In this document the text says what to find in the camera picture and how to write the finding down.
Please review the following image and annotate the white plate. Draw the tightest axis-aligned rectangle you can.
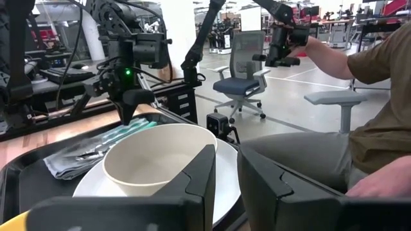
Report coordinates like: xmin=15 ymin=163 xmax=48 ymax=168
xmin=72 ymin=137 xmax=242 ymax=226

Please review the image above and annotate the beige bowl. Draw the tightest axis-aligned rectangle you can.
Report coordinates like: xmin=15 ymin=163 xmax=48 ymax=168
xmin=101 ymin=123 xmax=219 ymax=198

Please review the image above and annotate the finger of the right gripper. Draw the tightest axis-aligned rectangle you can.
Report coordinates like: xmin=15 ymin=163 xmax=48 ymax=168
xmin=114 ymin=89 xmax=156 ymax=127
xmin=82 ymin=76 xmax=109 ymax=98

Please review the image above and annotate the white square column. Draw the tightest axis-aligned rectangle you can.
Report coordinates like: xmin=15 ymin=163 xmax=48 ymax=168
xmin=159 ymin=0 xmax=198 ymax=73

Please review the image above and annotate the white board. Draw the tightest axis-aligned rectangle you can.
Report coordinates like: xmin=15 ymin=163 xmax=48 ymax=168
xmin=240 ymin=6 xmax=263 ymax=32

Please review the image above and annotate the black plastic tray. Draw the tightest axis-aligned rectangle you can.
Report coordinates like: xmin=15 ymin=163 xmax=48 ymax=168
xmin=0 ymin=110 xmax=250 ymax=231

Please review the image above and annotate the grey chair armrest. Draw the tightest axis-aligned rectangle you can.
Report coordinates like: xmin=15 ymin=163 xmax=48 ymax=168
xmin=303 ymin=90 xmax=369 ymax=135

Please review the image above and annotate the white round column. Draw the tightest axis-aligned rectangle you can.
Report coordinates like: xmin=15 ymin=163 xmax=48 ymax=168
xmin=80 ymin=12 xmax=106 ymax=62

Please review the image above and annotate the black aluminium table frame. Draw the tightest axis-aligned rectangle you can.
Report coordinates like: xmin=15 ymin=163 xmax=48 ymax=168
xmin=0 ymin=0 xmax=206 ymax=142

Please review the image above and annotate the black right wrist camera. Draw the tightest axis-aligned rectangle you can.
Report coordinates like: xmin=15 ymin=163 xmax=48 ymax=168
xmin=132 ymin=31 xmax=173 ymax=70

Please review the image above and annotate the person's forearm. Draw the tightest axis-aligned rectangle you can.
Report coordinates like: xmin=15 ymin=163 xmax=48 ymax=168
xmin=301 ymin=35 xmax=358 ymax=81

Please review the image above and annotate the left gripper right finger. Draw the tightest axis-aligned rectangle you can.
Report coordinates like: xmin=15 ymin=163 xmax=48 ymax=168
xmin=237 ymin=146 xmax=411 ymax=231

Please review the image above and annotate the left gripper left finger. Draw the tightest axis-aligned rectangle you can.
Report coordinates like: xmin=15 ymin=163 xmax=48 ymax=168
xmin=24 ymin=143 xmax=217 ymax=231

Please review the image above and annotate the blue grey office chair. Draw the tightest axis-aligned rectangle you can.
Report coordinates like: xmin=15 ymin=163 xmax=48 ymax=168
xmin=211 ymin=30 xmax=272 ymax=124

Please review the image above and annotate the person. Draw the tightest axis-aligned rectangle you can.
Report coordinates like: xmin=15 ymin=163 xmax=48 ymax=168
xmin=240 ymin=21 xmax=411 ymax=197

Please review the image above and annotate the fork with teal handle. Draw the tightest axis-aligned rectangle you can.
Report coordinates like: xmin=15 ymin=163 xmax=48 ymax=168
xmin=75 ymin=126 xmax=152 ymax=161

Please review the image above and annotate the person's hand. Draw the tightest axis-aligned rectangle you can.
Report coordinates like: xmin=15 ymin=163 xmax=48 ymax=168
xmin=345 ymin=155 xmax=411 ymax=198

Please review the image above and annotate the black drawer unit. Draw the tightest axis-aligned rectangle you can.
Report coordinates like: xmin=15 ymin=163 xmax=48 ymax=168
xmin=166 ymin=87 xmax=199 ymax=125

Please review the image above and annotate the black keyboard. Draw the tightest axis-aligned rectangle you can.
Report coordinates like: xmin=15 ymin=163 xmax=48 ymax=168
xmin=40 ymin=66 xmax=96 ymax=85

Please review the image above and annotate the grey napkin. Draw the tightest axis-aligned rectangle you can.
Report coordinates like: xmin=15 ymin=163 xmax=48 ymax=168
xmin=42 ymin=117 xmax=159 ymax=181

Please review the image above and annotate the spoon with teal handle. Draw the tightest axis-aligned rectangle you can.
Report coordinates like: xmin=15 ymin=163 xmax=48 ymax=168
xmin=105 ymin=121 xmax=159 ymax=149

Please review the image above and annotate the black table camera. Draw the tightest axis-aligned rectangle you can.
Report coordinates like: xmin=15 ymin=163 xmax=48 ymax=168
xmin=205 ymin=112 xmax=241 ymax=145

